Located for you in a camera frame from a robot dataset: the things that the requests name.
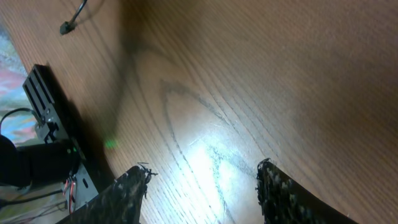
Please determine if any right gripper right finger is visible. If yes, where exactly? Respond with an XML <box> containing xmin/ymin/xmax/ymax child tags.
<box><xmin>256</xmin><ymin>158</ymin><xmax>355</xmax><ymax>224</ymax></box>

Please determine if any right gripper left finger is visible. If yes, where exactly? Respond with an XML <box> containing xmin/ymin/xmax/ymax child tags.
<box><xmin>59</xmin><ymin>162</ymin><xmax>157</xmax><ymax>224</ymax></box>

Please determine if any black cable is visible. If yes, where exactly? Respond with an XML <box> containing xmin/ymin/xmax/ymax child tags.
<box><xmin>59</xmin><ymin>0</ymin><xmax>88</xmax><ymax>36</ymax></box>

